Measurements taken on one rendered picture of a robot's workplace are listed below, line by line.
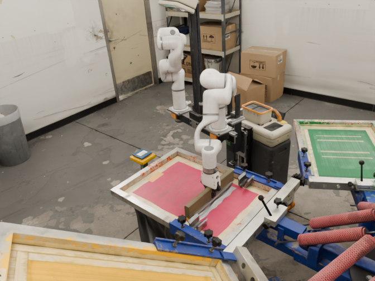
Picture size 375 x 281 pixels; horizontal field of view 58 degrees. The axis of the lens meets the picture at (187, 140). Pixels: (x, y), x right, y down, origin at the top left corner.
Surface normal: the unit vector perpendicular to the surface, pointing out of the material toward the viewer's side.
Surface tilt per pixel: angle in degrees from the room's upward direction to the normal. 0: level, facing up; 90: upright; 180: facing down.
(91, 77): 90
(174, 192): 0
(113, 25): 90
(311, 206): 0
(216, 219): 0
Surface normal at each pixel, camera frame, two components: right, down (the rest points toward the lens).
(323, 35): -0.65, 0.41
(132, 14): 0.76, 0.27
